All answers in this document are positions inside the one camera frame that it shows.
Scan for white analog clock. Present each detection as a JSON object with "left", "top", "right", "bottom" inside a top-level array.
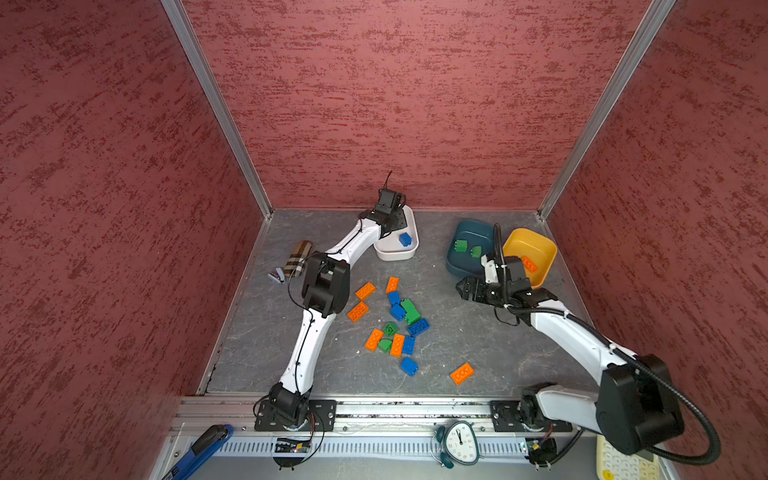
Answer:
[{"left": 435, "top": 421, "right": 480, "bottom": 469}]

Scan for blue lego long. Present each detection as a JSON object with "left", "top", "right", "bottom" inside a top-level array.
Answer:
[{"left": 408, "top": 318, "right": 430, "bottom": 337}]

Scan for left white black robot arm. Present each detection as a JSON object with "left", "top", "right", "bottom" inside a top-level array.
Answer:
[{"left": 267, "top": 187, "right": 408, "bottom": 428}]

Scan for blue utility knife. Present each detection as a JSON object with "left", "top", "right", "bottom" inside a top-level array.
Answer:
[{"left": 161, "top": 424, "right": 234, "bottom": 480}]

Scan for yellow calculator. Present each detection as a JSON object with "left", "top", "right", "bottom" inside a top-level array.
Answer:
[{"left": 596, "top": 436, "right": 661, "bottom": 480}]

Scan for green lego square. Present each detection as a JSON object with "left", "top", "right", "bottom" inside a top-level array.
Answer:
[{"left": 454, "top": 239, "right": 469, "bottom": 253}]

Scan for orange lego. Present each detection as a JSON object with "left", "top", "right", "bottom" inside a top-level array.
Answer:
[
  {"left": 386, "top": 277, "right": 399, "bottom": 294},
  {"left": 521, "top": 256, "right": 539, "bottom": 273},
  {"left": 347, "top": 302, "right": 370, "bottom": 323},
  {"left": 355, "top": 282, "right": 376, "bottom": 301},
  {"left": 449, "top": 362, "right": 475, "bottom": 386},
  {"left": 365, "top": 329, "right": 384, "bottom": 351},
  {"left": 389, "top": 334, "right": 406, "bottom": 358}
]

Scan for small grey clip object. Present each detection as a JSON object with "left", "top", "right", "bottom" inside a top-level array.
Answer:
[{"left": 268, "top": 267, "right": 286, "bottom": 284}]

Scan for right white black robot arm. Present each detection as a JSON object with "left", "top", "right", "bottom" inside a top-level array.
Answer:
[{"left": 456, "top": 257, "right": 685, "bottom": 455}]

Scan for blue lego front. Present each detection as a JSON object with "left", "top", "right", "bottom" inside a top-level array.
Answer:
[{"left": 400, "top": 358, "right": 419, "bottom": 377}]

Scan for yellow rectangular container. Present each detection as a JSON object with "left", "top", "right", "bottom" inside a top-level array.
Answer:
[{"left": 503, "top": 228, "right": 558, "bottom": 289}]

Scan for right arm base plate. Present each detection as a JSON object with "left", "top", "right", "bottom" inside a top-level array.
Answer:
[{"left": 489, "top": 400, "right": 574, "bottom": 435}]

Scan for black corrugated cable hose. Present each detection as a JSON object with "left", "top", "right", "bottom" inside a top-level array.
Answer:
[{"left": 491, "top": 223, "right": 722, "bottom": 466}]

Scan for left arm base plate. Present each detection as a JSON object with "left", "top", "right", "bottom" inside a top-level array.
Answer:
[{"left": 253, "top": 400, "right": 337, "bottom": 432}]

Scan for plaid brown cylinder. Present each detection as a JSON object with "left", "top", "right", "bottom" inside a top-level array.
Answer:
[{"left": 284, "top": 240, "right": 314, "bottom": 278}]

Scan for teal rectangular container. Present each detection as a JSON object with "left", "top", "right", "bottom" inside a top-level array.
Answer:
[{"left": 446, "top": 219, "right": 498, "bottom": 280}]

